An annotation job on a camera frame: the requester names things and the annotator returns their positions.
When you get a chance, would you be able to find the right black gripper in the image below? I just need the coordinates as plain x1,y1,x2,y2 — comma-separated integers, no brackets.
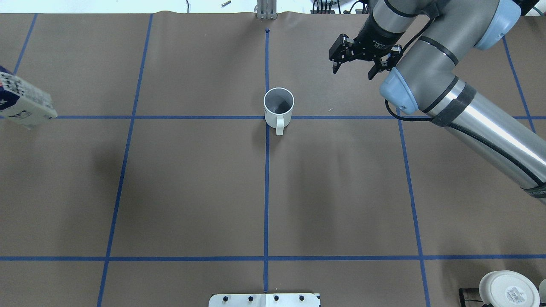
329,34,402,80

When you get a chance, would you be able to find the white grey-lined mug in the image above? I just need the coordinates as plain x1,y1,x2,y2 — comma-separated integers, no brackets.
263,87,295,136

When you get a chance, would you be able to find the blue white milk carton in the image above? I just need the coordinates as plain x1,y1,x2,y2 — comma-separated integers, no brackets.
0,66,58,130

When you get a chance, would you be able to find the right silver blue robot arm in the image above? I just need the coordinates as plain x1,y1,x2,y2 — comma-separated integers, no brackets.
329,0,546,203

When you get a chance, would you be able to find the white mug on rack far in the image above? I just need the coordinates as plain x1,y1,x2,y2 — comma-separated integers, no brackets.
478,270,541,307

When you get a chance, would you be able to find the aluminium frame post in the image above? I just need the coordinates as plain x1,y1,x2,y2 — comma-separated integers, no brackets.
255,0,278,20

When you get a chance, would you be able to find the black wire mug rack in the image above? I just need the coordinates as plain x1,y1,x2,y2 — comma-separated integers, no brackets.
458,288,492,307

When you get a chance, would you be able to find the white camera pole base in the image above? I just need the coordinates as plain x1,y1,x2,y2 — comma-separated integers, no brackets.
208,293,322,307

